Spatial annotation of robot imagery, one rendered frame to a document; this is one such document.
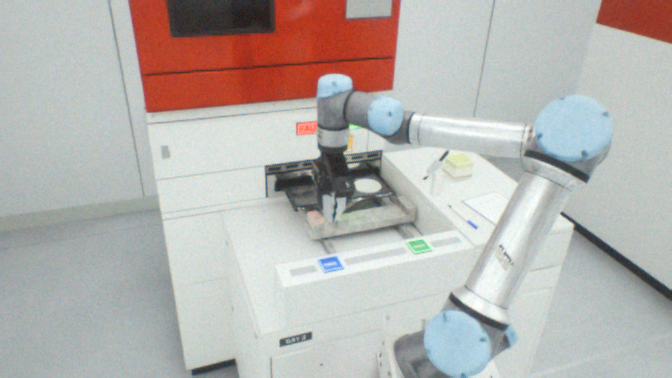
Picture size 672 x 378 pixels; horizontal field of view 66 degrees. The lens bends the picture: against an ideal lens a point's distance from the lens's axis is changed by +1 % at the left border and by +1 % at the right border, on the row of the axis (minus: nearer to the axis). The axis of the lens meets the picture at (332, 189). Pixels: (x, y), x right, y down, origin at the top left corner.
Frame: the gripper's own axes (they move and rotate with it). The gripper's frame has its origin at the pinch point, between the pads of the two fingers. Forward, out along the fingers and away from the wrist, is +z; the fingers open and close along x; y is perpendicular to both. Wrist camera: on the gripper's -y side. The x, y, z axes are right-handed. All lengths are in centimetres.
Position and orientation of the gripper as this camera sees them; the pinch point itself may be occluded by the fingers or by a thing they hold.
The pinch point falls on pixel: (333, 219)
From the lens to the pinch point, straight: 128.0
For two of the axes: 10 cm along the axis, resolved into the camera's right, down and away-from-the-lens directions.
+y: -3.4, -4.7, 8.1
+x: -9.4, 1.5, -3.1
